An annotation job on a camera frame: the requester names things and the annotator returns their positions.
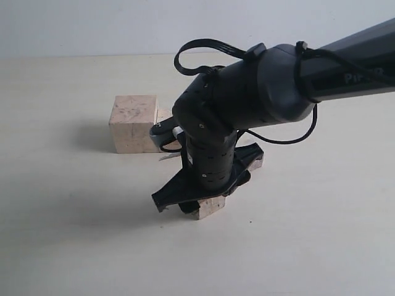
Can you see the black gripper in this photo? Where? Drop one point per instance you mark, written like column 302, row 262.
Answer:
column 212, row 171

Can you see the third largest wooden cube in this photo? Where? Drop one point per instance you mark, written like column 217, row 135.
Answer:
column 208, row 207

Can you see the smallest wooden cube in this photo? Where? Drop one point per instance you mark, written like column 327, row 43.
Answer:
column 257, row 161

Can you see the second largest wooden cube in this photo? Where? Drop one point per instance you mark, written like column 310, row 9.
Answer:
column 162, row 115

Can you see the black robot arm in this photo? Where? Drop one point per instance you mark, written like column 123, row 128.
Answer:
column 266, row 86

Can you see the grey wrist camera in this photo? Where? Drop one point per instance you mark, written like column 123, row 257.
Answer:
column 164, row 133

